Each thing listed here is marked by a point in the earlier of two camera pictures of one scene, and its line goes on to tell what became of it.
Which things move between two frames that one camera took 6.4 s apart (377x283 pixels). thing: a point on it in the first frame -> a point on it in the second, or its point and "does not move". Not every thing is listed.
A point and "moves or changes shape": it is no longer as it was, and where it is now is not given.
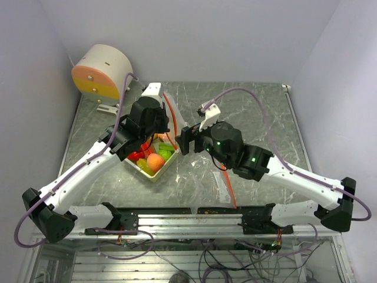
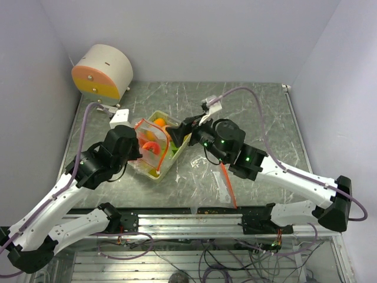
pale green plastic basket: x=155 y=157 does not move
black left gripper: x=164 y=127 -> x=135 y=152
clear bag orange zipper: x=177 y=121 -> x=153 y=143
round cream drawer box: x=100 y=74 does not move
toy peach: x=155 y=162 moves or changes shape
